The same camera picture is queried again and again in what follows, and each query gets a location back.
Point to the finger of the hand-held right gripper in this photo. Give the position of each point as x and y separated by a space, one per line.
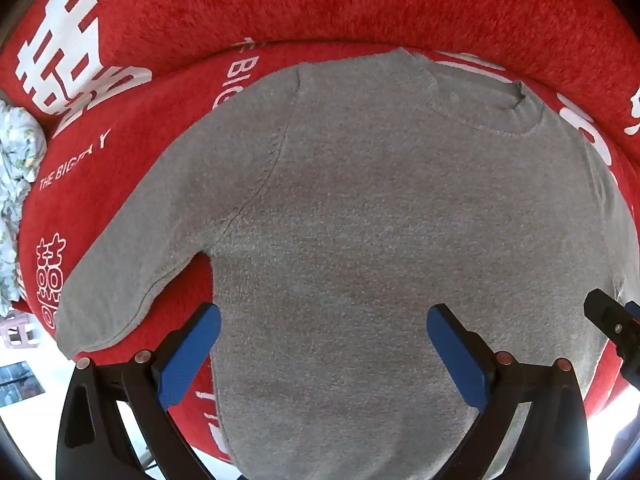
611 319

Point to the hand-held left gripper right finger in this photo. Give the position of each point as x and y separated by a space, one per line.
462 360

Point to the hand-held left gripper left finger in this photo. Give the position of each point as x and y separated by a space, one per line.
186 360

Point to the grey knit sweater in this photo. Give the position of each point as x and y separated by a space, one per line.
380 240

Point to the pink plastic stool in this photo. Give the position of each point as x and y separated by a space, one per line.
17 332

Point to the floral patterned cloth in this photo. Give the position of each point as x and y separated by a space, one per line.
15 160

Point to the red printed blanket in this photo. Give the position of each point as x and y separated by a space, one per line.
350 5

